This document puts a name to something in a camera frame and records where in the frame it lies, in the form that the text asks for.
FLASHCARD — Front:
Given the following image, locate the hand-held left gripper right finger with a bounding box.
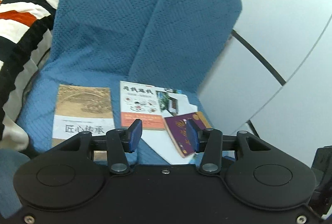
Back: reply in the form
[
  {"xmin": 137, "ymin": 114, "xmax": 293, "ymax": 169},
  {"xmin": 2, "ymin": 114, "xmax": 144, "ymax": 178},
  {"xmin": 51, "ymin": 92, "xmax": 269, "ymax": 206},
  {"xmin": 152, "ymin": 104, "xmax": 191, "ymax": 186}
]
[{"xmin": 187, "ymin": 119, "xmax": 278, "ymax": 175}]

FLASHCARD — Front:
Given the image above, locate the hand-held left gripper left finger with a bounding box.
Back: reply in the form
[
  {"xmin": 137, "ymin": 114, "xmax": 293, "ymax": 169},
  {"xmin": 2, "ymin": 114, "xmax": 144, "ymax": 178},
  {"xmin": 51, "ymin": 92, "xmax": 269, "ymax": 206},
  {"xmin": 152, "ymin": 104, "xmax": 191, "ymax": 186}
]
[{"xmin": 53, "ymin": 119, "xmax": 143, "ymax": 175}]

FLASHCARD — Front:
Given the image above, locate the purple book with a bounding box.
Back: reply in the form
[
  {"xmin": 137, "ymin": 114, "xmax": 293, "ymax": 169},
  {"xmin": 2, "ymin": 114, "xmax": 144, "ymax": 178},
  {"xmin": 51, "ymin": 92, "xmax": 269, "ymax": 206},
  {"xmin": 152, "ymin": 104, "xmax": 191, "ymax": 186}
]
[{"xmin": 164, "ymin": 111, "xmax": 212, "ymax": 159}]

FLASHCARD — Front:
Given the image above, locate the white booklet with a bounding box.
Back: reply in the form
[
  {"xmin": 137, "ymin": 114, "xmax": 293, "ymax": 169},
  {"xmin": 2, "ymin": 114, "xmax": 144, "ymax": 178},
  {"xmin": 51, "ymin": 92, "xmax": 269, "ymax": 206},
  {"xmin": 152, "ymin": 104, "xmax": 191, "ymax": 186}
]
[{"xmin": 141, "ymin": 133, "xmax": 205, "ymax": 165}]

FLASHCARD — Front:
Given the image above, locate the white orange book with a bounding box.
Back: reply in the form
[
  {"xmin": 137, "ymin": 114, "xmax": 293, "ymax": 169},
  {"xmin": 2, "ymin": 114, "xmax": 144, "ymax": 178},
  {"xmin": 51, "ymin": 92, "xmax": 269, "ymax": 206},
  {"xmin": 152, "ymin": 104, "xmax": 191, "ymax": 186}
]
[{"xmin": 120, "ymin": 81, "xmax": 166, "ymax": 131}]

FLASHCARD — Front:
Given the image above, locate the photo cover booklet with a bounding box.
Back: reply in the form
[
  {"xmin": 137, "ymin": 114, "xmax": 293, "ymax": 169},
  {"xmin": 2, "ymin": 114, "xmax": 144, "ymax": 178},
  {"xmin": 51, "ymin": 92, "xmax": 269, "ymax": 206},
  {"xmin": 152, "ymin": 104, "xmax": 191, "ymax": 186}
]
[{"xmin": 154, "ymin": 87, "xmax": 199, "ymax": 118}]

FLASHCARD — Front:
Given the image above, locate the brown cover book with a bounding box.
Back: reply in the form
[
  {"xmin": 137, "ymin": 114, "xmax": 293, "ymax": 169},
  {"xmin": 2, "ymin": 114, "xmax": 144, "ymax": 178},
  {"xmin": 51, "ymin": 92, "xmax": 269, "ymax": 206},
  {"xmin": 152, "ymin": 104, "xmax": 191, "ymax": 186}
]
[{"xmin": 52, "ymin": 84, "xmax": 116, "ymax": 162}]

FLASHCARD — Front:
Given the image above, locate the blue covered sofa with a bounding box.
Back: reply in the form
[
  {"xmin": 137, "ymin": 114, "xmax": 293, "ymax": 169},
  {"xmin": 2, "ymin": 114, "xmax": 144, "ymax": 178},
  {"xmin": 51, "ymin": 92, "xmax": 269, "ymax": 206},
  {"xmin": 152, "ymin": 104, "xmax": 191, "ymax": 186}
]
[{"xmin": 16, "ymin": 0, "xmax": 243, "ymax": 165}]

